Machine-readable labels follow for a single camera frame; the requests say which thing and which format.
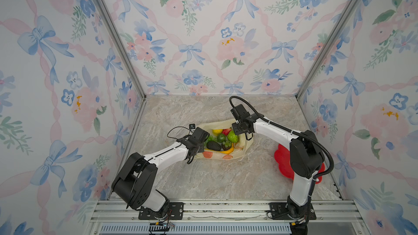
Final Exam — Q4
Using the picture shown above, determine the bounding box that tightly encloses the pale yellow plastic bag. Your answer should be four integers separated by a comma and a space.
197, 119, 253, 160

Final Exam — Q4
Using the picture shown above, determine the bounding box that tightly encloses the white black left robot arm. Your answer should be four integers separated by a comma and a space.
111, 127, 210, 215

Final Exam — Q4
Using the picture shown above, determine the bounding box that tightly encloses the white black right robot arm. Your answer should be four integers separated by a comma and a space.
231, 104, 325, 207

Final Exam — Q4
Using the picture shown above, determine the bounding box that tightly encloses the red fruit in bag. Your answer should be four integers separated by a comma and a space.
222, 128, 232, 136

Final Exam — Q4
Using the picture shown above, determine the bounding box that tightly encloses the dark avocado in bag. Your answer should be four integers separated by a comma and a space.
206, 141, 222, 151

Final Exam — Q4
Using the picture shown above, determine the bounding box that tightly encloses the yellow fruit in bag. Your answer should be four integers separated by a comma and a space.
212, 129, 223, 135

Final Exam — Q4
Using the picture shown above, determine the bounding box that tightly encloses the yellow banana in bag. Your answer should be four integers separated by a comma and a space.
219, 145, 234, 154

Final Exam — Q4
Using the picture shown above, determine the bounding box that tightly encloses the red flower-shaped plate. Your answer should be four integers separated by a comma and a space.
274, 139, 325, 180

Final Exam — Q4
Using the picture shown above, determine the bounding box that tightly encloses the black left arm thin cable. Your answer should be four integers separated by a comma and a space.
166, 123, 197, 140

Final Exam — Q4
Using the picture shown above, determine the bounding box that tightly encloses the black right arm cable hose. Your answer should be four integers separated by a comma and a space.
229, 96, 335, 180

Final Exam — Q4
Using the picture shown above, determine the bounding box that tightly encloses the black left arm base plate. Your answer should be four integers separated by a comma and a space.
138, 202, 185, 220

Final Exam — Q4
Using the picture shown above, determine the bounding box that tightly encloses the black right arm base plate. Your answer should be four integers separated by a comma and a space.
267, 202, 317, 221

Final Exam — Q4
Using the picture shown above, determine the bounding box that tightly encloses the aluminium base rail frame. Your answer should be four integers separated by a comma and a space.
85, 198, 370, 235

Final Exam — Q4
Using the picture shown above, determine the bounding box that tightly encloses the aluminium corner frame post right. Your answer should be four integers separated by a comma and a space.
296, 0, 361, 101

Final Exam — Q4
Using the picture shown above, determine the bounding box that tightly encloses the aluminium corner frame post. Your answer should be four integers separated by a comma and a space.
93, 0, 146, 101
296, 0, 361, 101

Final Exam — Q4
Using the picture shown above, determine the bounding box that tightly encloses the aluminium corner frame post left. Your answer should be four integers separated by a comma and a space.
93, 0, 146, 101

